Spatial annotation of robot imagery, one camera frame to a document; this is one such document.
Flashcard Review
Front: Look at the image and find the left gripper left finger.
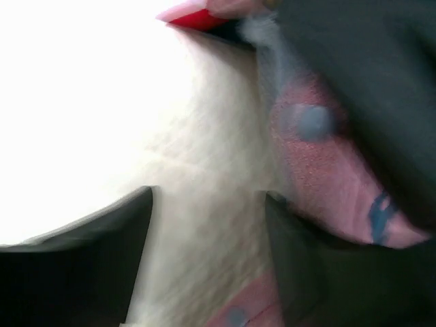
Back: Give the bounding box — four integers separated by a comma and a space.
1, 187, 152, 327

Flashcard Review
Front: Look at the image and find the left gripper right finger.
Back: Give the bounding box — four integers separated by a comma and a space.
265, 192, 435, 326

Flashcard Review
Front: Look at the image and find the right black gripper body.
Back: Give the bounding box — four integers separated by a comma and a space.
277, 1, 435, 232

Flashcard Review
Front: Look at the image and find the pink red printed pillowcase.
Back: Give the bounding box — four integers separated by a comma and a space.
159, 1, 435, 326

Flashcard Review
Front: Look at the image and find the cream yellow pillow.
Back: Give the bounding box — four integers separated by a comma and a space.
1, 1, 279, 326

